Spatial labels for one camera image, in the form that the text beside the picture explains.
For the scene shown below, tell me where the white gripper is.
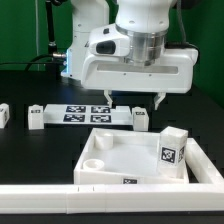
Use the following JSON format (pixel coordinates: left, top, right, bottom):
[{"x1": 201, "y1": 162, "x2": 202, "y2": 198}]
[{"x1": 81, "y1": 44, "x2": 198, "y2": 109}]

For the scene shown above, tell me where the white square tabletop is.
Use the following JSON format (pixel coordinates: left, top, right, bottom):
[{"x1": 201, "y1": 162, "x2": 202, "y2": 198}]
[{"x1": 74, "y1": 128, "x2": 189, "y2": 184}]

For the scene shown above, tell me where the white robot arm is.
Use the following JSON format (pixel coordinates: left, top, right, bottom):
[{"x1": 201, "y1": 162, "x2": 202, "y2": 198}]
[{"x1": 61, "y1": 0, "x2": 198, "y2": 105}]

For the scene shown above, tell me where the white L-shaped obstacle fence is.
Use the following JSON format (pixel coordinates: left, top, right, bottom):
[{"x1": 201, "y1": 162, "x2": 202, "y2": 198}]
[{"x1": 0, "y1": 139, "x2": 224, "y2": 214}]

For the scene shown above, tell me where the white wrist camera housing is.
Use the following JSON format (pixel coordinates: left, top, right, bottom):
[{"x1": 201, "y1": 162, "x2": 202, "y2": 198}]
[{"x1": 88, "y1": 24, "x2": 130, "y2": 57}]

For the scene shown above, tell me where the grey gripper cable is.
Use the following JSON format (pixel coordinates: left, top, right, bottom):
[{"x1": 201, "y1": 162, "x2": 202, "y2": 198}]
[{"x1": 164, "y1": 0, "x2": 201, "y2": 64}]

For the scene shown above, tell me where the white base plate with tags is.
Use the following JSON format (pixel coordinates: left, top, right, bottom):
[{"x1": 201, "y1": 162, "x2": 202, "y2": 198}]
[{"x1": 44, "y1": 104, "x2": 132, "y2": 125}]

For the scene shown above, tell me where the black cable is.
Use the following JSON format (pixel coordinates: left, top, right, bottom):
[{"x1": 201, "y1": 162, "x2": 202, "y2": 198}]
[{"x1": 0, "y1": 54, "x2": 66, "y2": 72}]

